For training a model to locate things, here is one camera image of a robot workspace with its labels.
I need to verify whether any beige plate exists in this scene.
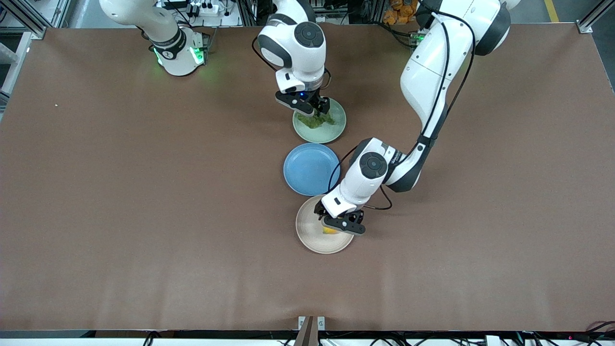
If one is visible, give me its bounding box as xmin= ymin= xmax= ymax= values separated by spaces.
xmin=295 ymin=195 xmax=355 ymax=254

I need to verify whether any green lettuce leaf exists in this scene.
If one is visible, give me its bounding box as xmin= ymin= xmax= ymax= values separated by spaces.
xmin=296 ymin=111 xmax=337 ymax=129

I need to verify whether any blue plate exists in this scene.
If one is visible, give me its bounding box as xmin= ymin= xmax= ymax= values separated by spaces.
xmin=283 ymin=143 xmax=341 ymax=197

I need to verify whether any aluminium frame profile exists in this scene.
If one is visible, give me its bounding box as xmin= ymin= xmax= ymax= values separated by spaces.
xmin=0 ymin=0 xmax=49 ymax=40
xmin=577 ymin=0 xmax=615 ymax=34

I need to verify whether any metal table edge bracket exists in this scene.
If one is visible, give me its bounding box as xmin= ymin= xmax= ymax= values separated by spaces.
xmin=294 ymin=315 xmax=326 ymax=346

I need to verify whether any white power strip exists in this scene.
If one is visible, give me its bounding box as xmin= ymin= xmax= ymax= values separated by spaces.
xmin=189 ymin=1 xmax=220 ymax=16

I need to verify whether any pale green plate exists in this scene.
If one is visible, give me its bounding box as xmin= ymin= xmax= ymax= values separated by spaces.
xmin=293 ymin=98 xmax=347 ymax=144

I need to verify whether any orange snack bag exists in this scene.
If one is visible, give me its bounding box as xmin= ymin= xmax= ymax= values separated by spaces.
xmin=383 ymin=0 xmax=419 ymax=25

